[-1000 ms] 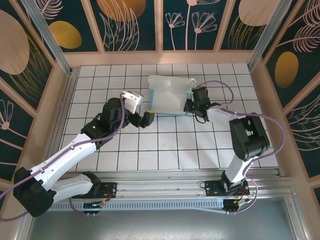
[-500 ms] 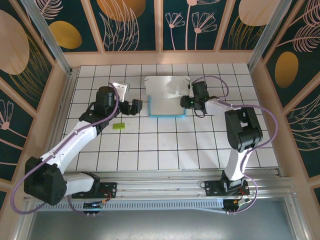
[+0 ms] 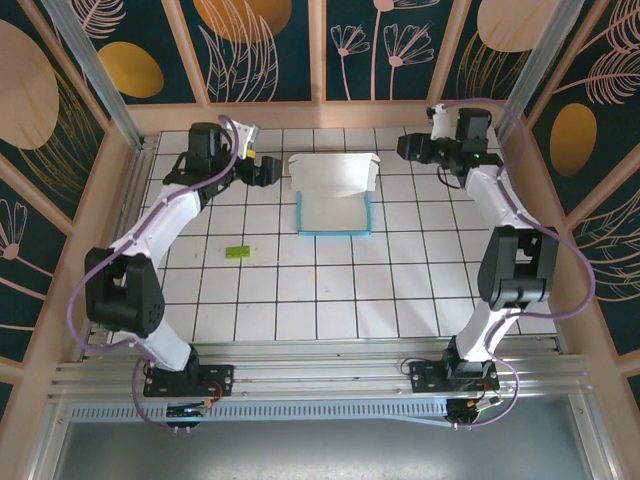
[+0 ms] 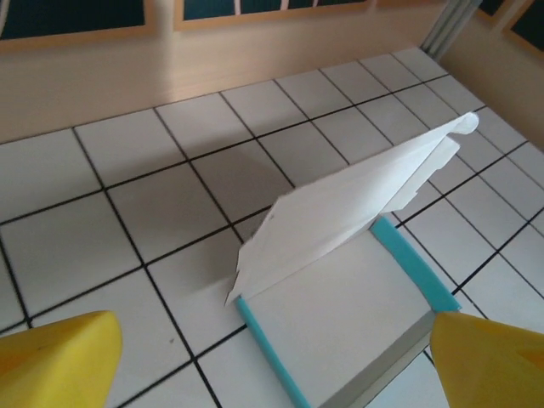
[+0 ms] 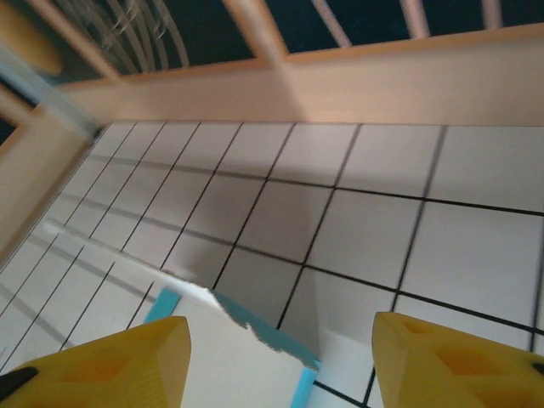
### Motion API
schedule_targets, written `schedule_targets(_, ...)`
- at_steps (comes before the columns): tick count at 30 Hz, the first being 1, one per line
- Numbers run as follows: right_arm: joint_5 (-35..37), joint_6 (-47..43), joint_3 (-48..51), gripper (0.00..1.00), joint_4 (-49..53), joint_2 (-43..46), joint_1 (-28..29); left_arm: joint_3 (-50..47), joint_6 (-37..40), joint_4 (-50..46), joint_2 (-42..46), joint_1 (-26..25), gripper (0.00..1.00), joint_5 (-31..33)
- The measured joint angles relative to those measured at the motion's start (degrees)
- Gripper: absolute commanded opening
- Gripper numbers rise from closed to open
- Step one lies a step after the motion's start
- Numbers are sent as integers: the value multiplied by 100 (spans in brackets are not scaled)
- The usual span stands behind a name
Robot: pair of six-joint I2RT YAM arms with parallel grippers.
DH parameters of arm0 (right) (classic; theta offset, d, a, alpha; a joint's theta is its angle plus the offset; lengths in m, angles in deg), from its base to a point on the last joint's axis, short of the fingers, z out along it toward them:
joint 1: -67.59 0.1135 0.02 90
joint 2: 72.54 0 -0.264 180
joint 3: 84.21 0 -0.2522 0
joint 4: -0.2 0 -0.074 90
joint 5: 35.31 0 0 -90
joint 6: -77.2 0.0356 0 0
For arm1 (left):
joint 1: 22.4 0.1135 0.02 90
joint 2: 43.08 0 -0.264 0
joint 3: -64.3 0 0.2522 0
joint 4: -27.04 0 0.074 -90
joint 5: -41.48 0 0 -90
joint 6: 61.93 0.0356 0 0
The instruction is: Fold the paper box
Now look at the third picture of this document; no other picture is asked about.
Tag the blue white paper box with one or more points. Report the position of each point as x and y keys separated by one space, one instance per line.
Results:
x=330 y=172

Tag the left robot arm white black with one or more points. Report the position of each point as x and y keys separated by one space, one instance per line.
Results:
x=170 y=220

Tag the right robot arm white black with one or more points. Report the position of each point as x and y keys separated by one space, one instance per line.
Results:
x=492 y=200

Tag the green toy brick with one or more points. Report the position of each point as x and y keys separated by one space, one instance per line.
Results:
x=239 y=252

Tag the small circuit board green light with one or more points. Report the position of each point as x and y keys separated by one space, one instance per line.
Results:
x=185 y=410

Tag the grey sheet metal panel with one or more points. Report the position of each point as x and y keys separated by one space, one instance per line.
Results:
x=320 y=450

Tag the aluminium side rail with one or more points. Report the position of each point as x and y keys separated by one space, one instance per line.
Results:
x=134 y=200

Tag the aluminium frame post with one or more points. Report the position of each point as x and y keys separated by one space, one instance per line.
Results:
x=100 y=85
x=535 y=65

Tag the aluminium rail beam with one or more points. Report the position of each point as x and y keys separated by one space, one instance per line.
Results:
x=320 y=370

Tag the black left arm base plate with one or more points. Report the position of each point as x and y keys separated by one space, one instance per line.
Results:
x=220 y=377

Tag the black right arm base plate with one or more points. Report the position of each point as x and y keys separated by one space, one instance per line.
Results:
x=422 y=377

